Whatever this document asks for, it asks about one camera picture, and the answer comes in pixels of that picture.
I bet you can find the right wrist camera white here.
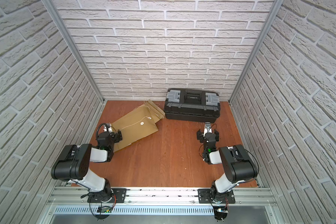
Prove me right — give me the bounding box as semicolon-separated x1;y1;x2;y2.
203;122;212;135

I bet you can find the left aluminium corner post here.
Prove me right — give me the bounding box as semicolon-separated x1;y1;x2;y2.
42;0;105;103

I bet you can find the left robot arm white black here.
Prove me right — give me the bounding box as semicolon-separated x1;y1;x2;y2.
51;123;123;203

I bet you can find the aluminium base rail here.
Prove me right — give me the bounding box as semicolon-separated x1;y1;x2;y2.
48;187;277;206

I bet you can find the white closure string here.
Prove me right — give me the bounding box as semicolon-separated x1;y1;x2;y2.
116;105;160;132

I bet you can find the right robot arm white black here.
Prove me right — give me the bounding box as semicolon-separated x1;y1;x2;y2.
197;128;259;203

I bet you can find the right aluminium corner post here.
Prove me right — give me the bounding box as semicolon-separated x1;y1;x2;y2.
229;0;284;103

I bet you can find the black grey plastic toolbox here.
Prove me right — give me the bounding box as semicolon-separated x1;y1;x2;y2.
163;88;221;123

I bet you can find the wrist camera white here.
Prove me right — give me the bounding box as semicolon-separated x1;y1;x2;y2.
104;124;113;133
203;122;212;135

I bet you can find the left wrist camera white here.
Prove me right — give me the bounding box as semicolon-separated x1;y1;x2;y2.
104;124;113;133

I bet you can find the brown kraft file bag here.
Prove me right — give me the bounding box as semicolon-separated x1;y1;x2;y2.
112;105;158;152
144;100;165;123

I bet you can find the aluminium corner post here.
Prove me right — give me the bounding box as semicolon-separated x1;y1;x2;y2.
229;0;284;103
42;0;105;103

